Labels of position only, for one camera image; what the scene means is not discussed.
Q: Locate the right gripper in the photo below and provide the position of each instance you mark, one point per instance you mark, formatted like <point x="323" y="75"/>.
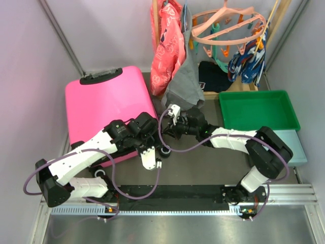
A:
<point x="172" y="129"/>

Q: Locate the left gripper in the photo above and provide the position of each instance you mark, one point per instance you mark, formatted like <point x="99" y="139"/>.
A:
<point x="153" y="139"/>

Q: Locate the green plastic tray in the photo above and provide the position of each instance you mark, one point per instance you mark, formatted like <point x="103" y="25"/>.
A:
<point x="250" y="110"/>

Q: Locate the pink hard-shell suitcase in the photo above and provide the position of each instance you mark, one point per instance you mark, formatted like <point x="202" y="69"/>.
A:
<point x="93" y="101"/>

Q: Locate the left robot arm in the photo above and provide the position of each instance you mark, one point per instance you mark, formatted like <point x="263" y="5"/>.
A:
<point x="57" y="180"/>

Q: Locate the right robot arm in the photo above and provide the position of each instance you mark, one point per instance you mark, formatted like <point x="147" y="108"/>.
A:
<point x="268" y="152"/>

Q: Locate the grey hanging garment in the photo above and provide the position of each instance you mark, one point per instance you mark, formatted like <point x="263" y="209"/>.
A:
<point x="184" y="89"/>

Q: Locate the dark navy folded garment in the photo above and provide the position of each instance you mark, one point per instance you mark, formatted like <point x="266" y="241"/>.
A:
<point x="212" y="78"/>

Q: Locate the coral patterned jacket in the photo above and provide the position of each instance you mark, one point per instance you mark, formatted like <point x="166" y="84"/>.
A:
<point x="170" y="53"/>

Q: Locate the blue white patterned garment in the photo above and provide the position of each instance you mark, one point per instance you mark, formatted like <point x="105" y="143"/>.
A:
<point x="250" y="65"/>

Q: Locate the teal round clothes hanger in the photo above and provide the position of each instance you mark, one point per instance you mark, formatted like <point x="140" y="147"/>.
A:
<point x="219" y="50"/>

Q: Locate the pink round clothes hanger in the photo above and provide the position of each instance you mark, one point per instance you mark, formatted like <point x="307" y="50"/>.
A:
<point x="253" y="31"/>

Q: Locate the light blue plastic tray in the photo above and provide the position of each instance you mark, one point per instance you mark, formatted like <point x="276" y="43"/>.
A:
<point x="291" y="139"/>

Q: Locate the wooden clothes rack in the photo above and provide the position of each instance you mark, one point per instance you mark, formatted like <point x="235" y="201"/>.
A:
<point x="274" y="21"/>

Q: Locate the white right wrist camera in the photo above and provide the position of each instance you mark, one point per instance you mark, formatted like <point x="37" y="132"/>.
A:
<point x="173" y="111"/>

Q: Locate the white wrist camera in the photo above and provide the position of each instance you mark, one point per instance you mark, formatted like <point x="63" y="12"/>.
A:
<point x="173" y="111"/>
<point x="149" y="161"/>

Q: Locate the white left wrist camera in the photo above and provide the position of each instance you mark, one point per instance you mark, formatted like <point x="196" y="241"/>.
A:
<point x="149" y="161"/>

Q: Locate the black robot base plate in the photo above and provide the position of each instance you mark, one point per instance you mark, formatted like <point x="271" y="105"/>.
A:
<point x="188" y="197"/>

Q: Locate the aluminium rail frame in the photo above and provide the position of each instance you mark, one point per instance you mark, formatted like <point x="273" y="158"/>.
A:
<point x="189" y="214"/>

